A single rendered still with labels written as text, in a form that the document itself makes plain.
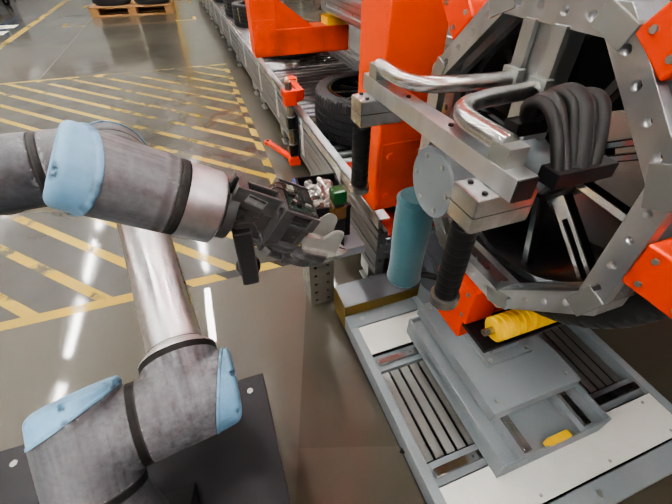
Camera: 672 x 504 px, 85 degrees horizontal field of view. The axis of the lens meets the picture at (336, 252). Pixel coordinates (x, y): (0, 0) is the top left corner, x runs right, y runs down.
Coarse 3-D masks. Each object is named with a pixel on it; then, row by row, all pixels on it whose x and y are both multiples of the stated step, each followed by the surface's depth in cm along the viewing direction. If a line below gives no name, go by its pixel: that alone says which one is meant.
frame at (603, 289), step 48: (528, 0) 54; (576, 0) 48; (624, 0) 43; (480, 48) 71; (624, 48) 44; (432, 96) 82; (624, 96) 45; (624, 240) 49; (480, 288) 81; (528, 288) 69; (576, 288) 59; (624, 288) 55
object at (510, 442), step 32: (416, 320) 128; (448, 384) 110; (480, 416) 104; (512, 416) 102; (544, 416) 104; (576, 416) 101; (608, 416) 102; (480, 448) 101; (512, 448) 96; (544, 448) 95
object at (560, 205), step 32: (512, 32) 68; (480, 64) 77; (576, 64) 61; (544, 192) 74; (576, 192) 68; (608, 192) 62; (512, 224) 92; (544, 224) 93; (576, 224) 67; (512, 256) 85; (544, 256) 84; (576, 256) 69
